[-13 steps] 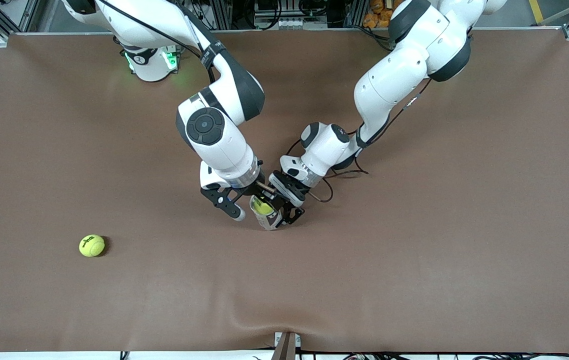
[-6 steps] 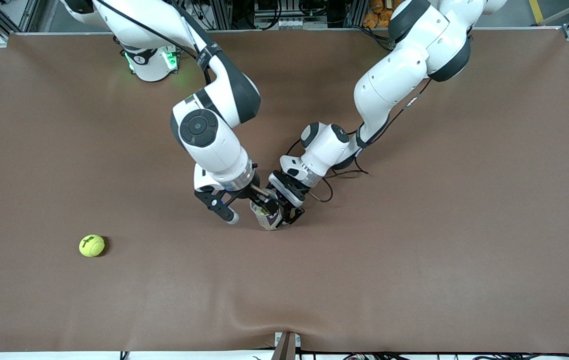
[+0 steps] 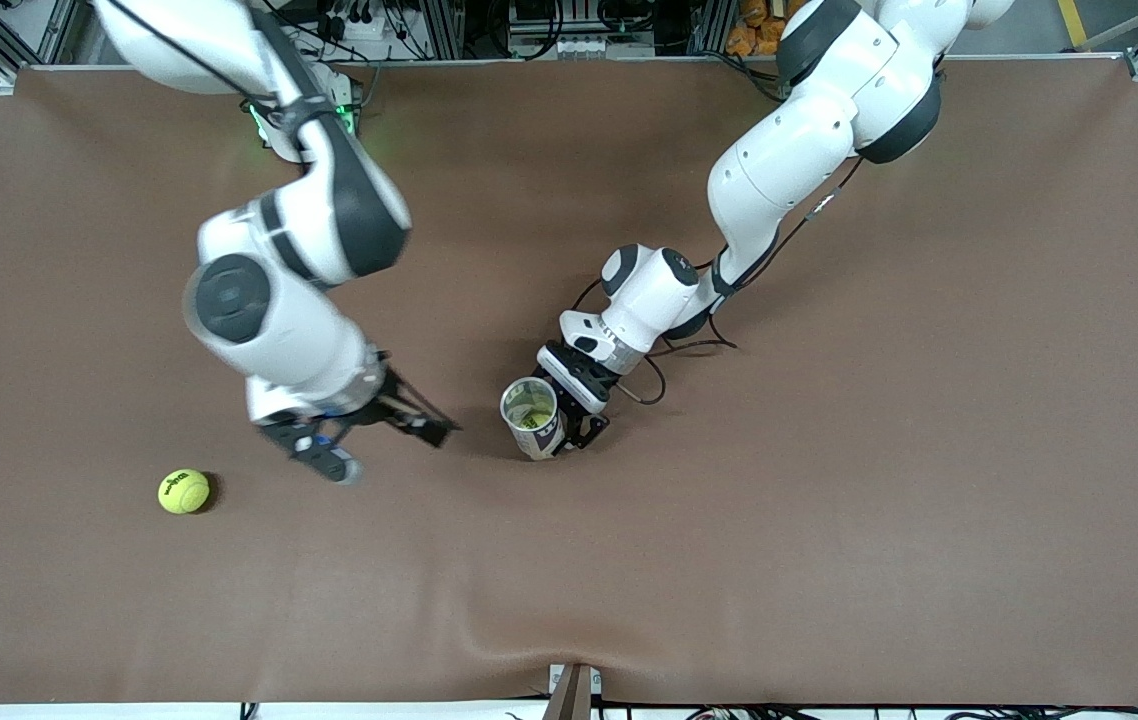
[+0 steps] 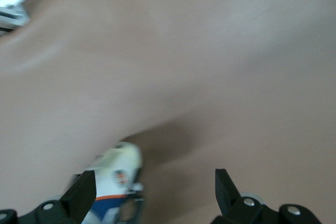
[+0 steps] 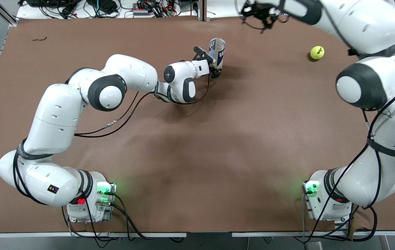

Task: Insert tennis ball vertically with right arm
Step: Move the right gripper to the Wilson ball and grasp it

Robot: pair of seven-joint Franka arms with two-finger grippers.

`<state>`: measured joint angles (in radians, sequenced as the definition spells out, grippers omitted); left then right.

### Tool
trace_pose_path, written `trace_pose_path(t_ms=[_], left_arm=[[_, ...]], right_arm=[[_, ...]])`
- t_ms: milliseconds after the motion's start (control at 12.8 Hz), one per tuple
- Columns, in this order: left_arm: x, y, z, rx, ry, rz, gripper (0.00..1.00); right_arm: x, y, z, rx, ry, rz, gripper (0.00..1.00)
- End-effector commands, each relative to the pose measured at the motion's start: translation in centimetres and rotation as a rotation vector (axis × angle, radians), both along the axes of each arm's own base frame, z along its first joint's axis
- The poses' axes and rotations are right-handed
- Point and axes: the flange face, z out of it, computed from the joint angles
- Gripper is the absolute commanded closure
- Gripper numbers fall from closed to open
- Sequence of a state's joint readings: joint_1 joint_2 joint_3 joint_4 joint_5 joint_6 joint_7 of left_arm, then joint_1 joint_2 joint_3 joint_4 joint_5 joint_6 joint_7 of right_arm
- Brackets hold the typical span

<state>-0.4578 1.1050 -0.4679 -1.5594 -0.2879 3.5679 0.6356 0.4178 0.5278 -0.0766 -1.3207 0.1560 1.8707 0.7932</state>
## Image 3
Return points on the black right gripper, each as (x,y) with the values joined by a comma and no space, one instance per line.
(391,402)

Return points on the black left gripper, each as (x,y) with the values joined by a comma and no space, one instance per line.
(577,381)

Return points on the clear Wilson tennis ball can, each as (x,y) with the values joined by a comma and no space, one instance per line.
(547,440)

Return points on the yellow Roland Garros tennis ball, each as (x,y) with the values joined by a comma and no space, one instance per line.
(529,410)

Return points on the yellow Wilson tennis ball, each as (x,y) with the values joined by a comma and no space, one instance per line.
(184,495)

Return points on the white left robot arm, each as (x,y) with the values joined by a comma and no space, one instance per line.
(789,160)

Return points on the brown table mat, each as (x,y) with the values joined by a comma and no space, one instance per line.
(569,560)

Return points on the white power strip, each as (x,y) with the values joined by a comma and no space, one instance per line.
(374,30)

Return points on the white terminal block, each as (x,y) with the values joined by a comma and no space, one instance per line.
(584,46)

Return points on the orange objects pile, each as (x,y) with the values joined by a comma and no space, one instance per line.
(754,35)

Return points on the metal camera stand bracket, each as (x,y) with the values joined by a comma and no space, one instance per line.
(574,695)

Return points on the aluminium frame post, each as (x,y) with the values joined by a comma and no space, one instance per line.
(444,30)
(59,30)
(709,25)

